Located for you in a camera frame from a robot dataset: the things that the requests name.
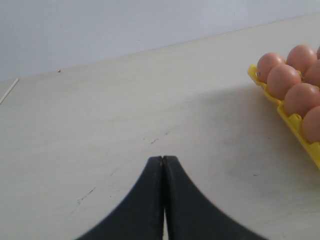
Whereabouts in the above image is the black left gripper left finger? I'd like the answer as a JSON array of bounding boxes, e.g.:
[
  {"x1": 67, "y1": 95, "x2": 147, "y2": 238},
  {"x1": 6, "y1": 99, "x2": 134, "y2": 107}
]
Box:
[{"x1": 78, "y1": 156, "x2": 164, "y2": 240}]

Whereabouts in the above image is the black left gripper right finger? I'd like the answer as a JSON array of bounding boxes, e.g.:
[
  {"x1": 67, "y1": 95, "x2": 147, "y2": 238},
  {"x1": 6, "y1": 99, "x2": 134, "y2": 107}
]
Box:
[{"x1": 162, "y1": 156, "x2": 263, "y2": 240}]

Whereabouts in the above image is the brown speckled egg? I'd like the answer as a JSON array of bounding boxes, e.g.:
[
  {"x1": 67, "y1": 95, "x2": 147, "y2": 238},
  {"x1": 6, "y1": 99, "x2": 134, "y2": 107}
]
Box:
[{"x1": 303, "y1": 59, "x2": 320, "y2": 87}]

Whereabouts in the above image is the yellow plastic egg tray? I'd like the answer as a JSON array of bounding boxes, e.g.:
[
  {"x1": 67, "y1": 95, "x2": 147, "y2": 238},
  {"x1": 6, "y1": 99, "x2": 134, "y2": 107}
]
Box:
[{"x1": 247, "y1": 64, "x2": 320, "y2": 169}]

